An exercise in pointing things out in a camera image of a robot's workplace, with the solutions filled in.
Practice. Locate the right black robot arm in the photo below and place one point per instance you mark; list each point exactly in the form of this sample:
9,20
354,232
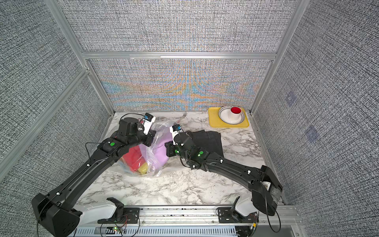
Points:
203,150

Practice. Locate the white slotted cable duct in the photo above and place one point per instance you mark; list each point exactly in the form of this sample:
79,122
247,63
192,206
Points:
156,231

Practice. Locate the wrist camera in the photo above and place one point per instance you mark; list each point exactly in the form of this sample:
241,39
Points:
148,121
175,129

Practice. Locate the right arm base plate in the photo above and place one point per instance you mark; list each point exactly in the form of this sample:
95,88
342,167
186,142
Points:
227,215

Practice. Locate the aluminium front rail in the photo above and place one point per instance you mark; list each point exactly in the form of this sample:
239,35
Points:
185,215

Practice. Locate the white patterned bowl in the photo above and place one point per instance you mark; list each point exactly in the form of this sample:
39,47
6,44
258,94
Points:
224,115

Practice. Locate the purple garment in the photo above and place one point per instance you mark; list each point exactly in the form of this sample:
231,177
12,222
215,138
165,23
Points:
157,152

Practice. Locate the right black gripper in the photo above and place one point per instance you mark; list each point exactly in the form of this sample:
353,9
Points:
170,148

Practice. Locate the black trousers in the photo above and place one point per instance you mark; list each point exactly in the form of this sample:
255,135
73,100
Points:
209,140

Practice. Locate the colourful folded clothes stack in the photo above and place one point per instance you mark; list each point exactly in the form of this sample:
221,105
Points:
135,160

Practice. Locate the yellow plastic tray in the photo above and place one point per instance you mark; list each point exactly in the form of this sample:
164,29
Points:
216,122

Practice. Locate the white cup red inside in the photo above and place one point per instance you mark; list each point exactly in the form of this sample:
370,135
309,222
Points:
235,114

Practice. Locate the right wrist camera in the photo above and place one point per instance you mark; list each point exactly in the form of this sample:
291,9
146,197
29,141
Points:
175,129

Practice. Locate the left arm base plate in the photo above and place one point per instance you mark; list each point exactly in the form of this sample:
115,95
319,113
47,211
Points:
128,215

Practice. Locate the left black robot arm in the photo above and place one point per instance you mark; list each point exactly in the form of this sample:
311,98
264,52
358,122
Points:
55,211

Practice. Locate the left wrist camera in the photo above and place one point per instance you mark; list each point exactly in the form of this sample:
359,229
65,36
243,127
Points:
148,121

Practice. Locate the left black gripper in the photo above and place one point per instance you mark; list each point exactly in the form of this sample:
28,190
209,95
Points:
150,135

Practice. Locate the clear plastic vacuum bag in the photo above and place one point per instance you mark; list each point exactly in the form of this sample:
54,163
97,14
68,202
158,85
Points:
151,172

